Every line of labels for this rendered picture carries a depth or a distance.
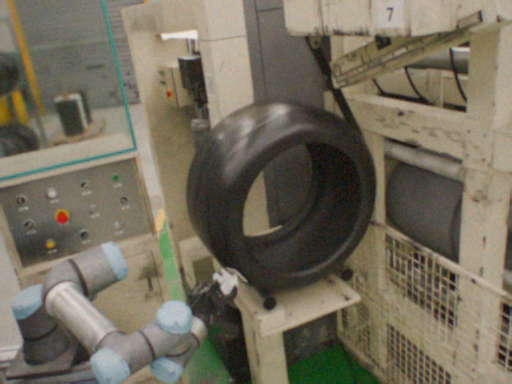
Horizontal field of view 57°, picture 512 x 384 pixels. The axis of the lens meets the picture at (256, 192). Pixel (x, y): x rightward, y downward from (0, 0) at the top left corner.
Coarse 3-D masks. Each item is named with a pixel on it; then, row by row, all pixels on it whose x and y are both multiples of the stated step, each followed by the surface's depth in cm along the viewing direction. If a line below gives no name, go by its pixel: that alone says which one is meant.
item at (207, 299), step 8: (216, 280) 123; (200, 288) 123; (208, 288) 122; (216, 288) 123; (192, 296) 124; (200, 296) 119; (208, 296) 120; (216, 296) 123; (224, 296) 125; (192, 304) 118; (200, 304) 118; (208, 304) 121; (216, 304) 121; (224, 304) 123; (192, 312) 116; (200, 312) 119; (208, 312) 120; (216, 312) 122; (208, 328) 117
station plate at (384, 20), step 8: (384, 0) 110; (392, 0) 107; (400, 0) 105; (384, 8) 110; (392, 8) 108; (400, 8) 105; (384, 16) 111; (392, 16) 108; (400, 16) 106; (384, 24) 112; (392, 24) 109; (400, 24) 107
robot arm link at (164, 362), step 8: (192, 336) 111; (192, 344) 110; (192, 352) 110; (160, 360) 105; (168, 360) 105; (176, 360) 105; (184, 360) 107; (152, 368) 106; (160, 368) 105; (168, 368) 104; (176, 368) 105; (184, 368) 108; (160, 376) 107; (168, 376) 105; (176, 376) 105
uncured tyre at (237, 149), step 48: (240, 144) 126; (288, 144) 127; (336, 144) 134; (192, 192) 139; (240, 192) 126; (336, 192) 169; (240, 240) 130; (288, 240) 171; (336, 240) 161; (288, 288) 144
